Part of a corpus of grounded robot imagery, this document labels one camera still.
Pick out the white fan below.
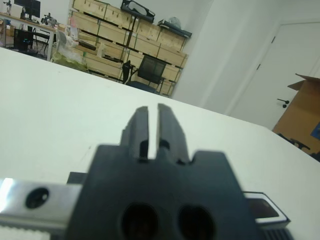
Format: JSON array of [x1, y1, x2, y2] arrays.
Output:
[[54, 29, 68, 51]]

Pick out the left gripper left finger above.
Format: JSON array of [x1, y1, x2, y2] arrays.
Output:
[[121, 105, 150, 161]]

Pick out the white desk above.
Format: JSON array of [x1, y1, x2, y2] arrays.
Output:
[[0, 11, 60, 62]]

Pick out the black glossy box lid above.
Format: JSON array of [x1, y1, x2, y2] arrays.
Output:
[[67, 171, 292, 228]]

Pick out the dark desk equipment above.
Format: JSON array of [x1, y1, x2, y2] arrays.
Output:
[[40, 12, 60, 26]]

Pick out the black computer monitor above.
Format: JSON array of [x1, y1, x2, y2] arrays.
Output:
[[13, 0, 42, 21]]

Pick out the black mesh chair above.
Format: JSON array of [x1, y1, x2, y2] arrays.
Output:
[[126, 54, 168, 95]]

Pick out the black upright stand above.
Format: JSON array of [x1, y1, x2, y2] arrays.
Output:
[[121, 60, 134, 85]]

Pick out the grey crumpled plastic bag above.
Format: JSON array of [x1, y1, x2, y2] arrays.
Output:
[[167, 16, 182, 29]]

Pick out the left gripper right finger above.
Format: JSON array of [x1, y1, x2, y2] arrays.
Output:
[[155, 103, 189, 165]]

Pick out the brown cardboard box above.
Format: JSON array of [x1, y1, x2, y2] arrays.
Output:
[[272, 73, 320, 152]]

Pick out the stacked wooden crates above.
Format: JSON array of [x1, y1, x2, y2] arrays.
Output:
[[68, 0, 189, 98]]

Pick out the black door handle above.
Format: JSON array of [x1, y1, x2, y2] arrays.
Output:
[[276, 98, 290, 109]]

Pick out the black computer tower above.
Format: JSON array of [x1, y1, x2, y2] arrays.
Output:
[[13, 28, 35, 51]]

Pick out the white door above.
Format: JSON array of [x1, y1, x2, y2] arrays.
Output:
[[239, 18, 320, 131]]

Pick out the black carrying case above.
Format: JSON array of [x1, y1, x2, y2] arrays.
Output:
[[120, 0, 156, 19]]

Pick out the black flat tray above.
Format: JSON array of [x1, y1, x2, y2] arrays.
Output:
[[157, 21, 193, 39]]

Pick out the black chair base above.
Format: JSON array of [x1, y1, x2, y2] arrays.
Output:
[[277, 133, 311, 151]]

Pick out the yellow-green plastic bag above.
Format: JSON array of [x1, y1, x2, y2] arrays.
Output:
[[50, 46, 89, 73]]

